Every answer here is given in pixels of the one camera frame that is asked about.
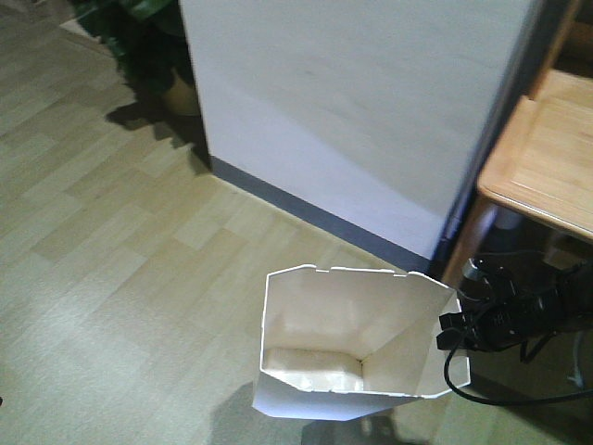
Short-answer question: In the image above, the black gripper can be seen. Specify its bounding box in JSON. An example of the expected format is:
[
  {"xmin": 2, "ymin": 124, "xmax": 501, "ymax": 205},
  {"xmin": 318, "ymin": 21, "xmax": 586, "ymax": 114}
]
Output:
[{"xmin": 436, "ymin": 258, "xmax": 563, "ymax": 352}]

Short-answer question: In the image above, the white plastic trash bin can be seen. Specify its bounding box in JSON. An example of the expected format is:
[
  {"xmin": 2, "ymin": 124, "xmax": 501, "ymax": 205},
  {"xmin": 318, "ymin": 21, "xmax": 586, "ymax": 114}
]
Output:
[{"xmin": 252, "ymin": 264, "xmax": 471, "ymax": 421}]

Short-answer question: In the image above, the light wooden desk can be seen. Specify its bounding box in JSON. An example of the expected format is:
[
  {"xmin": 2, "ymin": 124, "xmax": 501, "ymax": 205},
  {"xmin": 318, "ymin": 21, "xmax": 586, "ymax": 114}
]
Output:
[{"xmin": 441, "ymin": 1, "xmax": 592, "ymax": 286}]

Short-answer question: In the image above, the green potted plant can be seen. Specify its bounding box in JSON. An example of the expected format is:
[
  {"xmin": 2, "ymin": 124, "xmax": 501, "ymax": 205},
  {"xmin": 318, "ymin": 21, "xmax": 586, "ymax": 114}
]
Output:
[{"xmin": 70, "ymin": 0, "xmax": 199, "ymax": 116}]

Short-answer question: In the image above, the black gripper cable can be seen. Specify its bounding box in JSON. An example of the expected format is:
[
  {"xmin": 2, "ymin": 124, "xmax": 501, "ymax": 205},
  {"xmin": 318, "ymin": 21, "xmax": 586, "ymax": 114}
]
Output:
[{"xmin": 443, "ymin": 319, "xmax": 593, "ymax": 408}]

